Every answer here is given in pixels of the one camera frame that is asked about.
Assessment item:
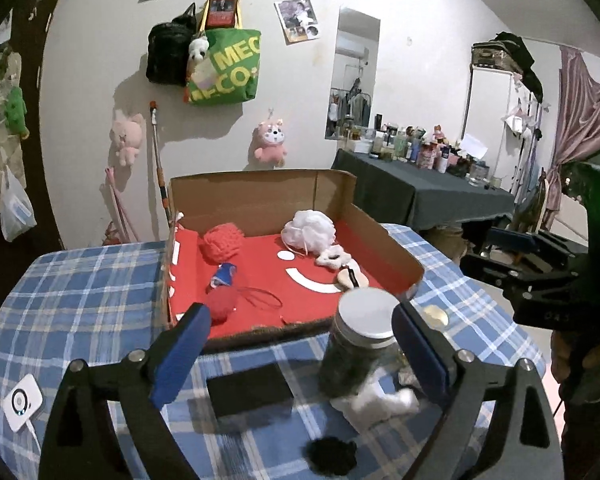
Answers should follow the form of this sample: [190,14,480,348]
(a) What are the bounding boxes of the red sponge with cord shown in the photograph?
[204,285,283,325]

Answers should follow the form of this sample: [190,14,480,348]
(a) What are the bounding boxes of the white packet pouch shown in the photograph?
[330,367,420,434]

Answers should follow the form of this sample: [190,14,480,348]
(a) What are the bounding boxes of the blue cloth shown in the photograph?
[209,262,237,289]

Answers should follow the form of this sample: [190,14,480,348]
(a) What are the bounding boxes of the beige powder puff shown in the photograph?
[335,266,370,292]

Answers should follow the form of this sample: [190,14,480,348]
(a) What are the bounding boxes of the black fuzzy pompom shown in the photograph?
[303,437,358,477]

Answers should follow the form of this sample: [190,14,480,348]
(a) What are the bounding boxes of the white fluffy scrunchie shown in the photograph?
[315,245,352,270]

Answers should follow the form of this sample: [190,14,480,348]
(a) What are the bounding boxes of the person's right hand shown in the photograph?
[550,330,600,405]

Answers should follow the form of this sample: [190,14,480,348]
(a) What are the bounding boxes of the tall jar dark contents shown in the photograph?
[318,287,399,399]

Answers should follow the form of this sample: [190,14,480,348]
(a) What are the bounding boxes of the black floral gift box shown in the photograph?
[207,363,294,419]

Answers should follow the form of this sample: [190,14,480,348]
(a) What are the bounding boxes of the blue plaid tablecloth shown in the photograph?
[0,224,546,479]

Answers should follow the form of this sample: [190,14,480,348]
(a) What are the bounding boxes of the red mesh foam ball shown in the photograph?
[201,222,245,264]

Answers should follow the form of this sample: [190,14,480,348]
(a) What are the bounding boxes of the white wardrobe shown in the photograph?
[460,66,535,192]

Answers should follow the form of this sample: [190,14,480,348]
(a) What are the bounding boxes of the dark green covered table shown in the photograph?
[332,150,514,231]

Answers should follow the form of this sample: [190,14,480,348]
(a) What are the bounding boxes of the cardboard box red lining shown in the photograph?
[161,169,424,353]

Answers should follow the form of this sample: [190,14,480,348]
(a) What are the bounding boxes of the pink curtain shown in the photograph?
[542,47,600,230]

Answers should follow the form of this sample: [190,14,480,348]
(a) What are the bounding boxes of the white round-logo device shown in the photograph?
[2,373,43,432]

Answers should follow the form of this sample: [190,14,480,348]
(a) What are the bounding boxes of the pink sticks bundle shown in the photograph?
[105,167,140,244]

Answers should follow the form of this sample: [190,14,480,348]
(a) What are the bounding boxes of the white bath loofah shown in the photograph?
[280,209,336,256]

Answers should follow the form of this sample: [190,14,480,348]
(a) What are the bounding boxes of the white plastic bag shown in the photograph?
[0,166,36,242]

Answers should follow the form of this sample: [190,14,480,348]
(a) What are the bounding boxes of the pink bunny plush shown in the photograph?
[111,114,146,167]

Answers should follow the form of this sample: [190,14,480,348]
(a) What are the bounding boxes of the pink bear plush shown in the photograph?
[253,119,287,167]

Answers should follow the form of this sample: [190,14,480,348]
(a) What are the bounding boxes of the red-tipped broom stick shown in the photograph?
[149,101,172,226]

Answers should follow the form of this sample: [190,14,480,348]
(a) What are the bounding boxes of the green tote bag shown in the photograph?
[184,0,261,106]

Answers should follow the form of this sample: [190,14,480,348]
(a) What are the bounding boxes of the green frog plush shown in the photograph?
[4,87,30,140]

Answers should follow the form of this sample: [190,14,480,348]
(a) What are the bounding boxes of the black hanging bag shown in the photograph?
[146,2,197,87]

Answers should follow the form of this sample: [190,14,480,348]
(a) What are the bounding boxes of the small panda plush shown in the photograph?
[187,35,209,76]

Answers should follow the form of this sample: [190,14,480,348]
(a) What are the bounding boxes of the dark wooden door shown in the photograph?
[0,0,61,307]

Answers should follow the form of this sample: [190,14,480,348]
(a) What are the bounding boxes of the wall mirror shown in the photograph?
[325,8,380,140]

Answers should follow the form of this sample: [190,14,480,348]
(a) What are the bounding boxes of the wall photo poster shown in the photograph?
[274,0,320,44]

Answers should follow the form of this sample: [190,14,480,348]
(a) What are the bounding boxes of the red photo frame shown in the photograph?
[204,0,239,29]

